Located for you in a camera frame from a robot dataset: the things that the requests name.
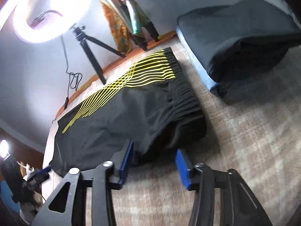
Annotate small round lamp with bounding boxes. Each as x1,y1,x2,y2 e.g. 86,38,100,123
0,139,10,159

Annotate black pants with yellow stripes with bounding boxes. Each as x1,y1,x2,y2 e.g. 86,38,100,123
49,47,207,172

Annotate plaid bed sheet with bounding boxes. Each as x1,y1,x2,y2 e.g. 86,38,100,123
42,36,301,226

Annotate black cable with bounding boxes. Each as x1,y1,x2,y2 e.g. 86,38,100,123
52,36,83,124

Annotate orange patterned hanging cloth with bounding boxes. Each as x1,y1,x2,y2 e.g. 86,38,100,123
100,1,132,54

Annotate folded dark blue cloth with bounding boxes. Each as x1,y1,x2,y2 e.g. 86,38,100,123
176,3,301,104

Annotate black tripod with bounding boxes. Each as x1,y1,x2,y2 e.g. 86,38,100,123
72,24,126,85

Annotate white ring light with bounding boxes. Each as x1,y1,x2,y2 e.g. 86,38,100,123
13,0,100,44

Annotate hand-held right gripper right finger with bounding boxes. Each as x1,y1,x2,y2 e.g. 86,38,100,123
175,148,273,226

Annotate teal hanging garment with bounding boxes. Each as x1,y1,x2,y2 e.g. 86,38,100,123
125,0,160,51

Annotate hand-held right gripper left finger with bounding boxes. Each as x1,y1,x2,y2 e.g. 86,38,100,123
29,139,134,226

